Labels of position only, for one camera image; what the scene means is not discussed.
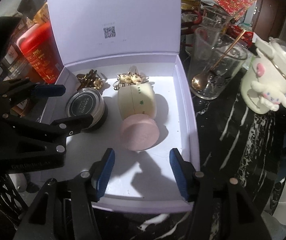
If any pink cosmetic jar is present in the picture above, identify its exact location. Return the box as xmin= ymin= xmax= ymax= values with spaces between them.
xmin=120 ymin=114 xmax=160 ymax=151

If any dark bow hair clip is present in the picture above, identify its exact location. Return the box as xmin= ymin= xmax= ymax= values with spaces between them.
xmin=76 ymin=69 xmax=104 ymax=90

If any cream white cosmetic jar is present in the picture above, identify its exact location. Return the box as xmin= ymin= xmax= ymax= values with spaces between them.
xmin=118 ymin=83 xmax=157 ymax=120

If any bear charm hair clip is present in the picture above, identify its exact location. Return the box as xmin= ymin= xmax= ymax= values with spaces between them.
xmin=113 ymin=66 xmax=149 ymax=90

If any red tea tin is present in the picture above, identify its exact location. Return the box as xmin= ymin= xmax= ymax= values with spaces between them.
xmin=16 ymin=22 xmax=63 ymax=84

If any oatmeal black gold bag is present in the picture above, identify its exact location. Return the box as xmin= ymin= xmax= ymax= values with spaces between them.
xmin=17 ymin=0 xmax=50 ymax=28

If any white open gift box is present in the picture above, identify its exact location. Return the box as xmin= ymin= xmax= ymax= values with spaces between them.
xmin=32 ymin=0 xmax=200 ymax=214

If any clear glass with spoon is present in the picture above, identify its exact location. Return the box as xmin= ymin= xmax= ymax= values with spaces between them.
xmin=187 ymin=27 xmax=247 ymax=100

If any cinnamoroll white mug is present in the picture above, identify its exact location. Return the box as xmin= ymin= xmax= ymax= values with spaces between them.
xmin=240 ymin=37 xmax=286 ymax=114

